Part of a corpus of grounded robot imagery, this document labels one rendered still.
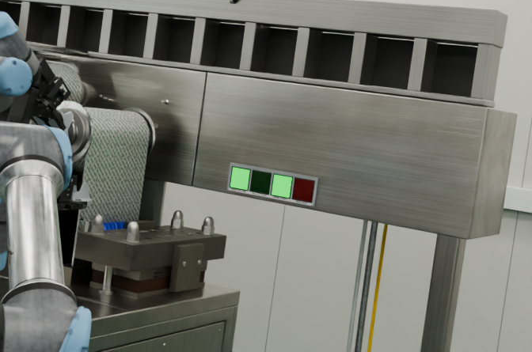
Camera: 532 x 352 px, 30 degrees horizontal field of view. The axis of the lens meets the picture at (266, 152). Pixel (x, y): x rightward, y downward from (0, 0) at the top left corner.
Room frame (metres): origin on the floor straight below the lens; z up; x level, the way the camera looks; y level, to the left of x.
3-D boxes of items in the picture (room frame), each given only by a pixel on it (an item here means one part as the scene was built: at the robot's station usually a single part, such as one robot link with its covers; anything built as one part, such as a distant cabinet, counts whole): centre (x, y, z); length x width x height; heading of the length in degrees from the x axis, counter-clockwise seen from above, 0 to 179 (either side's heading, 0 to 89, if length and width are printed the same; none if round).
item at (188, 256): (2.37, 0.15, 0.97); 0.10 x 0.03 x 0.11; 151
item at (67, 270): (2.43, 0.36, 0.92); 0.28 x 0.04 x 0.04; 151
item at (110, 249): (2.40, 0.24, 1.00); 0.40 x 0.16 x 0.06; 151
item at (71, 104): (2.35, 0.47, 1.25); 0.15 x 0.01 x 0.15; 61
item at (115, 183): (2.43, 0.36, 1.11); 0.23 x 0.01 x 0.18; 151
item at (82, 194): (2.30, 0.41, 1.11); 0.09 x 0.03 x 0.06; 150
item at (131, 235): (2.24, 0.28, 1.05); 0.04 x 0.04 x 0.04
